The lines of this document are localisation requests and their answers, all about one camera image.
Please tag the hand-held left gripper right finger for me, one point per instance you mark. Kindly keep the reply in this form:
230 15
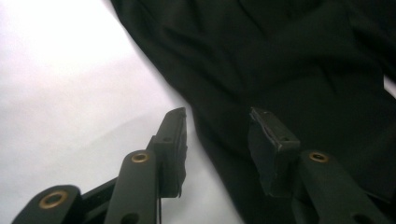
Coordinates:
271 155

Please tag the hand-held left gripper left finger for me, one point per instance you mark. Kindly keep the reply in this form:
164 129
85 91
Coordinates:
171 155

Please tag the black pants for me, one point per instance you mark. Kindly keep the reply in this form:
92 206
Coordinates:
280 62

